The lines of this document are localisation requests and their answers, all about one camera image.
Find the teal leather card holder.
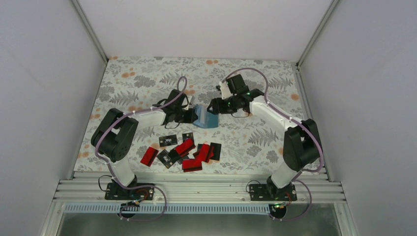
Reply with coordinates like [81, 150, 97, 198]
[192, 105, 219, 129]

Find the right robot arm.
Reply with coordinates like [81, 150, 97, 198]
[207, 74, 324, 200]

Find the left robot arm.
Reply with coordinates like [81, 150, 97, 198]
[91, 89, 198, 199]

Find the small black card top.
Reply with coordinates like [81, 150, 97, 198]
[182, 132, 194, 143]

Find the black vip card upper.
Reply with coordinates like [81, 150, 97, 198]
[159, 135, 178, 147]

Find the red black card centre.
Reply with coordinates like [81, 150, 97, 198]
[169, 139, 195, 162]

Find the black card far right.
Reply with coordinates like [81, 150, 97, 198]
[210, 143, 222, 161]

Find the black card lower left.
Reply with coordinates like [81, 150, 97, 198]
[156, 149, 174, 169]

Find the floral table mat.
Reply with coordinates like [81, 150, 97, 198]
[74, 57, 304, 175]

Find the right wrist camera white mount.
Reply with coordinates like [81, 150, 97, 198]
[216, 82, 233, 99]

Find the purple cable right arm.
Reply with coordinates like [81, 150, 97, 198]
[221, 67, 325, 181]

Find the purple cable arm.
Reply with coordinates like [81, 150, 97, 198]
[221, 67, 325, 181]
[94, 76, 188, 190]

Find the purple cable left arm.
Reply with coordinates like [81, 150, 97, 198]
[94, 76, 188, 190]

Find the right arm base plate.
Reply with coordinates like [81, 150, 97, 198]
[248, 183, 298, 202]

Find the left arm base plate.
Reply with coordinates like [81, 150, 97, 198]
[104, 182, 155, 201]

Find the perforated cable duct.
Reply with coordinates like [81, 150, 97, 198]
[63, 203, 284, 215]

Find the aluminium rail base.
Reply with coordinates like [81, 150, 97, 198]
[53, 172, 346, 204]

